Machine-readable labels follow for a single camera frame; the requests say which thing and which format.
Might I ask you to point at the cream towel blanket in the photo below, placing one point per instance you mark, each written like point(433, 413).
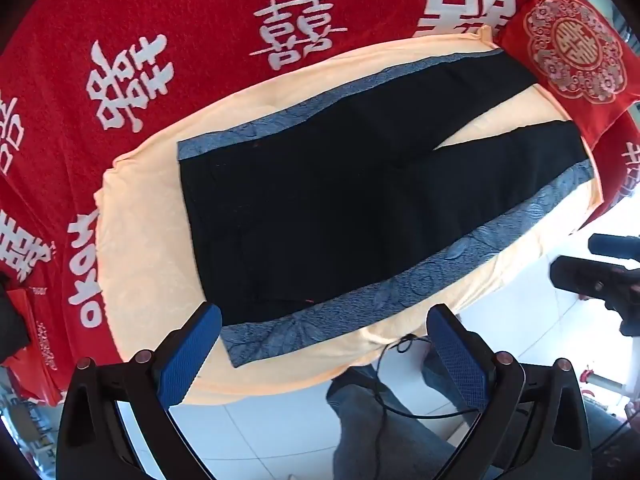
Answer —
point(145, 220)

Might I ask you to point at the black pants with blue stripes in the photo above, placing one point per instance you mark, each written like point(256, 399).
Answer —
point(340, 195)

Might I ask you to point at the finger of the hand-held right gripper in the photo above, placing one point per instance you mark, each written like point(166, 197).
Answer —
point(590, 275)
point(612, 244)

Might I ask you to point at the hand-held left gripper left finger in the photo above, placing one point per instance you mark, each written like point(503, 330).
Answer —
point(187, 360)

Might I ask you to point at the red patterned cushion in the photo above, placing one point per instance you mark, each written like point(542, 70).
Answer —
point(575, 50)

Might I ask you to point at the red printed bag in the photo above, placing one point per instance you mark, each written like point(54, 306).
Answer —
point(37, 340)

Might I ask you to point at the red printed blanket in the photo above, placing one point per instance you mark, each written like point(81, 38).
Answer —
point(200, 25)

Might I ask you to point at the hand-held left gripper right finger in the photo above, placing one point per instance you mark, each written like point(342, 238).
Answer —
point(457, 360)

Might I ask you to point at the person's left leg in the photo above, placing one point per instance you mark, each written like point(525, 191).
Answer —
point(370, 430)

